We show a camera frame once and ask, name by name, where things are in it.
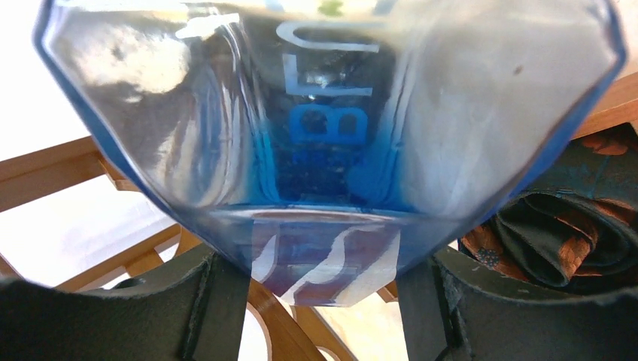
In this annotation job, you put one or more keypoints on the brown wooden wine rack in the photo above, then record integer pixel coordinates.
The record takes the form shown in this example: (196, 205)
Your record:
(147, 239)

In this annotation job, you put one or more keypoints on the wooden compartment tray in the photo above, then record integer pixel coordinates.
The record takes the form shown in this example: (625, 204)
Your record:
(617, 106)

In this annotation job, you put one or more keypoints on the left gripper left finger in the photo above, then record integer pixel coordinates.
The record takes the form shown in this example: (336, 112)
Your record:
(190, 308)

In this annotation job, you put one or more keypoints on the blue square glass bottle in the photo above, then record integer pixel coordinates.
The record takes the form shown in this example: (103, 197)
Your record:
(326, 147)

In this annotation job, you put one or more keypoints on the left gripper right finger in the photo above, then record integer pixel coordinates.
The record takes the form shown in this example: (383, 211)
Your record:
(455, 308)

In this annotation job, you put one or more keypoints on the rolled tie orange pattern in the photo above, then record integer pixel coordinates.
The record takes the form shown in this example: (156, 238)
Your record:
(574, 229)

